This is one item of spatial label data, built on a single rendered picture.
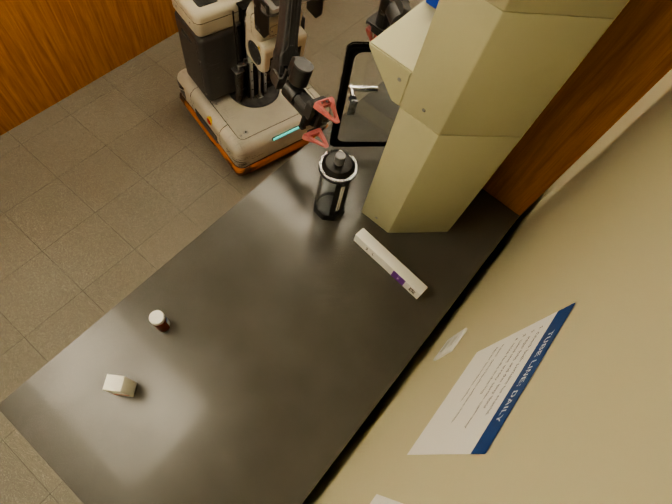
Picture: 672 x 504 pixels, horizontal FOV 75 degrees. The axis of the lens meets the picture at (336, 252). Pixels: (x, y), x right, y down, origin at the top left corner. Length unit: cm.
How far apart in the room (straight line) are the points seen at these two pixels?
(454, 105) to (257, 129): 161
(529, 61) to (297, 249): 78
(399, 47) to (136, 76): 233
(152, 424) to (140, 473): 11
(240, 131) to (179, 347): 143
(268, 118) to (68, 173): 112
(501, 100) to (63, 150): 241
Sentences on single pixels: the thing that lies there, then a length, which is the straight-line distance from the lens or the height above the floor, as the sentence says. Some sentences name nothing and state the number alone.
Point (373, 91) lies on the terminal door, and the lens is 132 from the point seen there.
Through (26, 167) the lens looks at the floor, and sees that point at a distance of 291.
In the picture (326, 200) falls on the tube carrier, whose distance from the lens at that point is 129.
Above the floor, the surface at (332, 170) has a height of 118.
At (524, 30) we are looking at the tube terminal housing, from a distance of 88.
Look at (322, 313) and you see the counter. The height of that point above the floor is 94.
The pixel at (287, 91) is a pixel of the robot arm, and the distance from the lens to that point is 135.
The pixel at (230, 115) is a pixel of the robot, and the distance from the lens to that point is 250.
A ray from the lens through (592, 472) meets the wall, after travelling 34.
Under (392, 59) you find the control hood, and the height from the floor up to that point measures 151.
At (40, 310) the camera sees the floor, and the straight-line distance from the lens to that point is 249.
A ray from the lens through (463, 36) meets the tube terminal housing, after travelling 89.
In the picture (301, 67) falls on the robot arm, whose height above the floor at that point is 126.
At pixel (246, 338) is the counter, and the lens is 124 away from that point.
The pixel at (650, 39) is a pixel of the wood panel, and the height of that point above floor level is 159.
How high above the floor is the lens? 214
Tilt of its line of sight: 64 degrees down
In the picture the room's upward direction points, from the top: 18 degrees clockwise
